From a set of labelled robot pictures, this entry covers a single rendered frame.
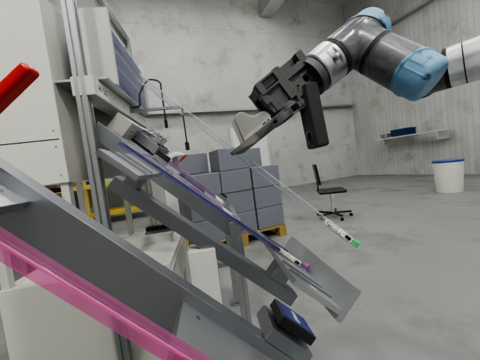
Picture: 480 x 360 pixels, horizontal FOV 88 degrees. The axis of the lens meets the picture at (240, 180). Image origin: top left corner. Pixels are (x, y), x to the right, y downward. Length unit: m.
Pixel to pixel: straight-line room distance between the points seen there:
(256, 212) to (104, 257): 2.88
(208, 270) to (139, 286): 0.29
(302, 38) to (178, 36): 4.37
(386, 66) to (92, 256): 0.49
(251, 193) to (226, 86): 5.80
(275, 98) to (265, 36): 9.24
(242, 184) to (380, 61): 2.60
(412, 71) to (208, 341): 0.46
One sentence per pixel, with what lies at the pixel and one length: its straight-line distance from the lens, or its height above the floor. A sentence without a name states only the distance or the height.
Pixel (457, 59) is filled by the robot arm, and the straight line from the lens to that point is 0.62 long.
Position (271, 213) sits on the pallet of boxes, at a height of 0.32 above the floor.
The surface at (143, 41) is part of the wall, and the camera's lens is 8.47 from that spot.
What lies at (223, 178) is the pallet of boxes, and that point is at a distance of 2.91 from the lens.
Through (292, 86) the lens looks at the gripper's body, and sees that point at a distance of 0.46.
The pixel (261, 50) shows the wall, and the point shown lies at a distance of 9.39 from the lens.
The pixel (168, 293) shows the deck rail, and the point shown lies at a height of 0.86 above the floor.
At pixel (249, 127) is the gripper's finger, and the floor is 1.05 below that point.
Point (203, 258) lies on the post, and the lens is 0.56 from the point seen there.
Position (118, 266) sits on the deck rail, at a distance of 0.30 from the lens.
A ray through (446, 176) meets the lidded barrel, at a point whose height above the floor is 0.31.
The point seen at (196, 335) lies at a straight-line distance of 0.27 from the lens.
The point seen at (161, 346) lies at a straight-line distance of 0.22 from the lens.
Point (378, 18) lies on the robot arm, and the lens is 0.57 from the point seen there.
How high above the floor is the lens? 0.99
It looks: 4 degrees down
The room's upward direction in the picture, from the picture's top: 7 degrees counter-clockwise
